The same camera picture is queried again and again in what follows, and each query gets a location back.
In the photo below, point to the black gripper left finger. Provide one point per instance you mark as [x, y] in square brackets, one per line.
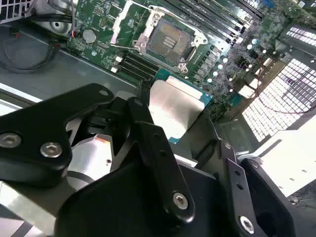
[37, 138]

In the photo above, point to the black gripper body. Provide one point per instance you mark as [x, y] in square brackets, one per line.
[118, 202]

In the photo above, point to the silver CPU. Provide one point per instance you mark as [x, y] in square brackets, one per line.
[177, 106]

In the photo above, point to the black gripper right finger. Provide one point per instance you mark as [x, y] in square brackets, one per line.
[237, 185]

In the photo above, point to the metal socket cover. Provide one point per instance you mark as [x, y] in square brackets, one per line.
[120, 22]

